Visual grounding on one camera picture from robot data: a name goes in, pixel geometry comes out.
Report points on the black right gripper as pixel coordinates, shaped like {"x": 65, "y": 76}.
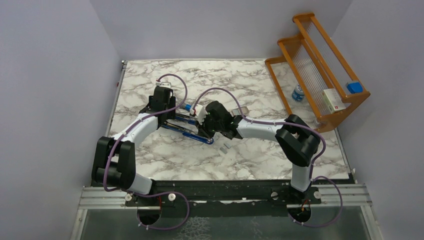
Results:
{"x": 202, "y": 128}

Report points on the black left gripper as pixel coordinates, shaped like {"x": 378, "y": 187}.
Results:
{"x": 171, "y": 102}

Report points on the staple box tray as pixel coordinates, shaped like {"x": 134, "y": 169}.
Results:
{"x": 242, "y": 110}

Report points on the blue black stapler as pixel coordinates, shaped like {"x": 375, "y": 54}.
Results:
{"x": 186, "y": 118}

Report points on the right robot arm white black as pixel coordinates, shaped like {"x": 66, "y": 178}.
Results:
{"x": 297, "y": 140}

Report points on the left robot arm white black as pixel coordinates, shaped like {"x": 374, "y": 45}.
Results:
{"x": 114, "y": 164}

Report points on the blue lidded small jar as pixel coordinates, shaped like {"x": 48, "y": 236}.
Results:
{"x": 297, "y": 93}

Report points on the orange wooden tiered rack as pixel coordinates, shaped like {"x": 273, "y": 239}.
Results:
{"x": 317, "y": 64}

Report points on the white red carton box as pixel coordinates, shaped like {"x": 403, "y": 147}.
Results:
{"x": 332, "y": 100}

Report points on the blue block on rack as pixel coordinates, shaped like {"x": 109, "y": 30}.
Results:
{"x": 354, "y": 87}

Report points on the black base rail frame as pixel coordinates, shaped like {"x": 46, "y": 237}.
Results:
{"x": 178, "y": 199}

